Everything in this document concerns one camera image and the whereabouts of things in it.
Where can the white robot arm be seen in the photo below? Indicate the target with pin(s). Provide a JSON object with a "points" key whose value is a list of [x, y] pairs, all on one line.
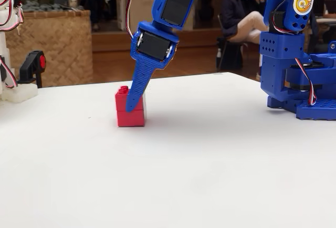
{"points": [[8, 54]]}

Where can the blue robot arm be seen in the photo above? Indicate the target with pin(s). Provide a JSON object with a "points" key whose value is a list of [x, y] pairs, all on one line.
{"points": [[278, 62]]}

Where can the seated person dark jacket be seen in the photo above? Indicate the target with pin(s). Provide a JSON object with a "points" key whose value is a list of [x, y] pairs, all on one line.
{"points": [[236, 12]]}

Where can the red toy brick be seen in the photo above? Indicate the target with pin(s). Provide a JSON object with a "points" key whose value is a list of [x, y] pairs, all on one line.
{"points": [[128, 119]]}

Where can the black clamp red knob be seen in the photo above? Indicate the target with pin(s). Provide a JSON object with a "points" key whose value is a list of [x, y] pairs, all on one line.
{"points": [[30, 66]]}

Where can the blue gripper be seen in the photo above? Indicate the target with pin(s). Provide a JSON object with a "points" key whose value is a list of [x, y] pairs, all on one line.
{"points": [[153, 46]]}

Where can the woven wicker planter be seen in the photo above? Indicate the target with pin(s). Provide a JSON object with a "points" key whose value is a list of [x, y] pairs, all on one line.
{"points": [[57, 46]]}

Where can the dark metal chair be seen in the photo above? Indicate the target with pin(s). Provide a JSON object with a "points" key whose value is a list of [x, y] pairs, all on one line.
{"points": [[231, 54]]}

